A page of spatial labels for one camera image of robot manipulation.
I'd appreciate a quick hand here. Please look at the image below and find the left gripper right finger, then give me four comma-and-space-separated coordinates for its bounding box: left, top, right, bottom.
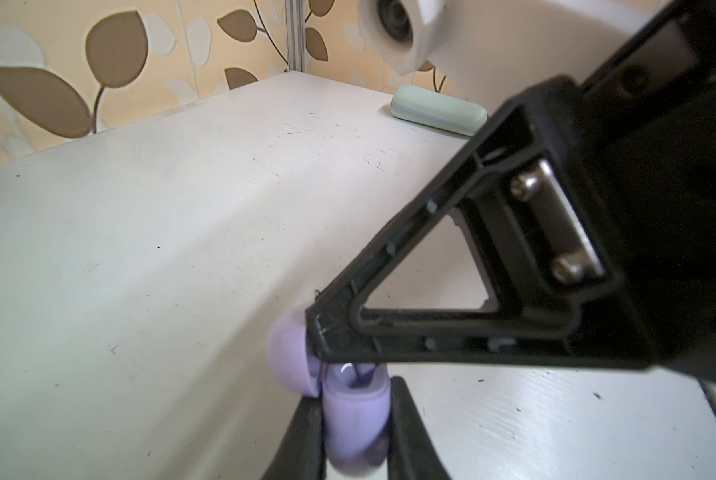
387, 376, 451, 480

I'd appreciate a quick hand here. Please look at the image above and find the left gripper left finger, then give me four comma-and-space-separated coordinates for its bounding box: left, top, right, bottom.
261, 397, 327, 480

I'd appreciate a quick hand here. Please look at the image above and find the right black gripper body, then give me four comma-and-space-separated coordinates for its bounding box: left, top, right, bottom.
582, 1, 716, 383

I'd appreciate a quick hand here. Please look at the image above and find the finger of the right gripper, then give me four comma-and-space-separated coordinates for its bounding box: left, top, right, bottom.
306, 77, 658, 368

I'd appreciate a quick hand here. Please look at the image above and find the purple earbud charging case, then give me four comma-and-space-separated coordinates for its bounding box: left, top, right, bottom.
267, 306, 391, 477

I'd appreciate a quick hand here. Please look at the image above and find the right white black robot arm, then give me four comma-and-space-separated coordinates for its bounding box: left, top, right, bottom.
307, 1, 716, 383

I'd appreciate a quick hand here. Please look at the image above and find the green glasses case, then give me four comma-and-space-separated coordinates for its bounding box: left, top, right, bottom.
390, 85, 489, 137

